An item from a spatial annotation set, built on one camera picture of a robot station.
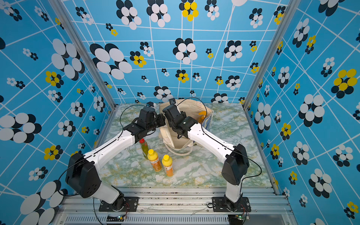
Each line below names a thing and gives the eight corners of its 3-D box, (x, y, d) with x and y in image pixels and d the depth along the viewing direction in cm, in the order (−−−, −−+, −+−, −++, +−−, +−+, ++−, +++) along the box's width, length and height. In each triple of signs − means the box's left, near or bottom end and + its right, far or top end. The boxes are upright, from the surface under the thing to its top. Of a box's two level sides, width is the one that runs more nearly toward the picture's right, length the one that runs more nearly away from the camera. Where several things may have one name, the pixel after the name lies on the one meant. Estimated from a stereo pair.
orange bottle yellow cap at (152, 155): (154, 172, 87) (146, 156, 69) (155, 165, 89) (147, 149, 71) (161, 172, 87) (155, 156, 69) (162, 165, 89) (156, 149, 71)
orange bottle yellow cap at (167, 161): (165, 175, 86) (160, 159, 67) (170, 169, 88) (166, 153, 69) (170, 179, 84) (166, 164, 66) (175, 173, 86) (172, 158, 68)
